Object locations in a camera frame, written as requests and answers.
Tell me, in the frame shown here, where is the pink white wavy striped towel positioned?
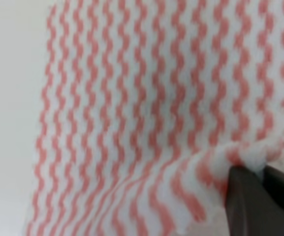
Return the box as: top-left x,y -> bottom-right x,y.
23,0 -> 284,236

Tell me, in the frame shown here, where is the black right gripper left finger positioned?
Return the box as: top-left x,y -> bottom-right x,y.
225,166 -> 284,236

